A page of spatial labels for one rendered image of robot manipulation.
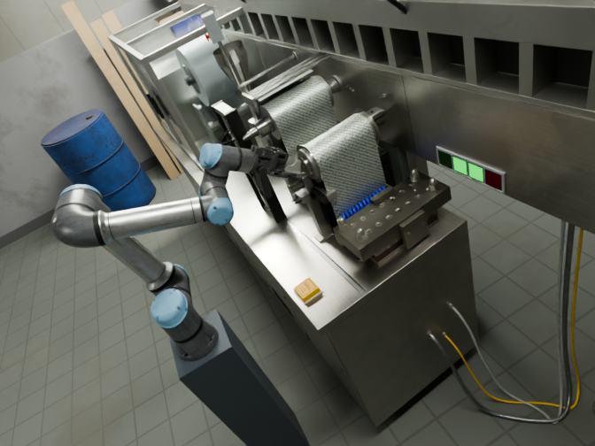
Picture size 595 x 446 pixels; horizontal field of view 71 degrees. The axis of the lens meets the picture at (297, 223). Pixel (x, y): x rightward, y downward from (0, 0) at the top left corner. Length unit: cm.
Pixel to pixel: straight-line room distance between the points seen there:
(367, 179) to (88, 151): 314
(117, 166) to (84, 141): 37
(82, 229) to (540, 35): 114
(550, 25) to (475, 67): 22
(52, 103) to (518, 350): 457
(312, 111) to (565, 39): 89
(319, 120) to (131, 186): 306
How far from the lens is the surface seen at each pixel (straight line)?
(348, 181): 148
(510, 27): 106
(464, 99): 122
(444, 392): 221
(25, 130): 514
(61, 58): 494
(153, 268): 145
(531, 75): 107
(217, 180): 128
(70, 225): 123
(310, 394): 234
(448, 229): 156
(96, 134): 425
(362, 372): 170
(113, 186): 437
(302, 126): 159
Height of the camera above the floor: 199
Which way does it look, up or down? 38 degrees down
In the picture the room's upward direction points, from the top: 24 degrees counter-clockwise
